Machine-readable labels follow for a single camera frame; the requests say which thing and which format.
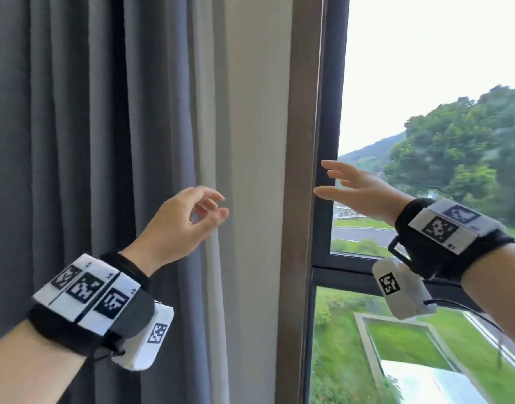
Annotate person's left hand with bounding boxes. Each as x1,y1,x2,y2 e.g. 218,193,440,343
120,186,230,277

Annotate person's right hand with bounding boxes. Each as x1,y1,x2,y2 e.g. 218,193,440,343
314,160,416,228

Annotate person's right forearm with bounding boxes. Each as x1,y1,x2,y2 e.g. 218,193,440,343
459,242,515,368

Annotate person's left forearm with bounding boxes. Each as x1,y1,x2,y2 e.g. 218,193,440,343
0,319,88,404

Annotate grey road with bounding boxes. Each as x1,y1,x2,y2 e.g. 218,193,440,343
332,226,515,249

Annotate green hill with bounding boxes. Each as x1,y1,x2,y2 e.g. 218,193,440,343
338,132,407,175

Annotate brown window trim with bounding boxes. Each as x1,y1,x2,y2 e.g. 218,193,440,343
275,0,328,404

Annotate white curtain lining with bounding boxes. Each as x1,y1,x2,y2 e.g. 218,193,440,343
189,0,232,404

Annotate black wrist band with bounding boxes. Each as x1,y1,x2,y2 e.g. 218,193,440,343
28,252,157,357
394,198,515,283

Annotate white marker tag plate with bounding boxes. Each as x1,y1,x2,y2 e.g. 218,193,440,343
408,199,506,255
33,253,141,336

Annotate green trees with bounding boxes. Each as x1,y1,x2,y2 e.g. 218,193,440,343
383,85,515,228

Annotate grey curtain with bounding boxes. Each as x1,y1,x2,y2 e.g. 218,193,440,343
0,0,218,404

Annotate concrete roof with skylight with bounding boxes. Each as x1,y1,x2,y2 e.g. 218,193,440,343
353,311,503,404

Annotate black window frame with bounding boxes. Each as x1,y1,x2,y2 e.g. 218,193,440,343
309,0,515,404

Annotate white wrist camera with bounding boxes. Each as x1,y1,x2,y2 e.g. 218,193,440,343
111,300,175,372
371,256,437,321

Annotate black cable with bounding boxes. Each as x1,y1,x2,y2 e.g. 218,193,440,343
92,350,127,363
422,299,505,368

